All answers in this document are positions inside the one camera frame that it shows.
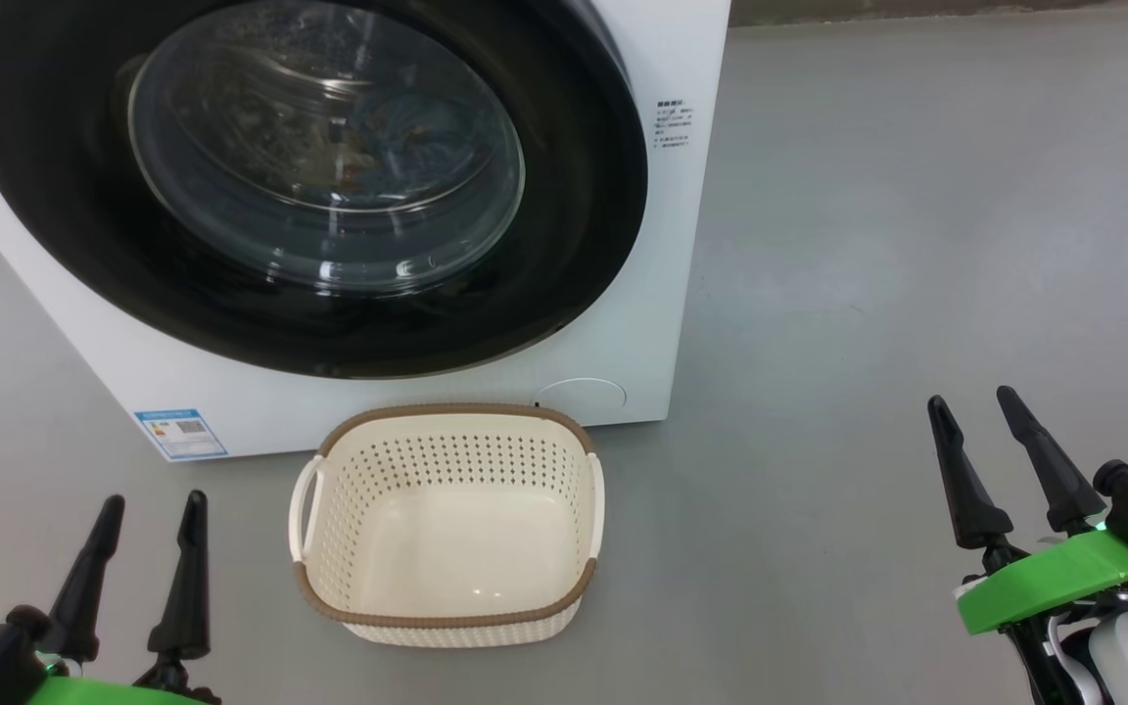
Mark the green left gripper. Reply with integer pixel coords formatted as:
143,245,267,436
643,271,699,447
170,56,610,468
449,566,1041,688
25,490,222,705

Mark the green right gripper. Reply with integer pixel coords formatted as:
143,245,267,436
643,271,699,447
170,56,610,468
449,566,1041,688
927,385,1128,705

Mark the black round glass washer door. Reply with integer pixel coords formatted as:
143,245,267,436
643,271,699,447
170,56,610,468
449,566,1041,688
0,0,649,380

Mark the blue bear-print garment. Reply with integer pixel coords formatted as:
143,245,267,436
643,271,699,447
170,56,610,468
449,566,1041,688
358,88,487,187

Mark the cream perforated laundry basket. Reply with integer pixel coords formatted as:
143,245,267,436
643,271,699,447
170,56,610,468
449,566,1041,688
288,402,606,648

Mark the white front-load washing machine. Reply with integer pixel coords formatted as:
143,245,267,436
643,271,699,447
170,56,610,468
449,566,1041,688
0,0,731,461

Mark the blue energy label sticker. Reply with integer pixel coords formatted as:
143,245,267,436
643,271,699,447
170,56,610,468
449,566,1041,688
133,408,229,460

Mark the round white filter cover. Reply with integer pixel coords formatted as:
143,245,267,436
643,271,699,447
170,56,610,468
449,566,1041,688
535,378,627,412

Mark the printed instruction text label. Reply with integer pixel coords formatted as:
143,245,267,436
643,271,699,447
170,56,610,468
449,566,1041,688
655,98,692,150

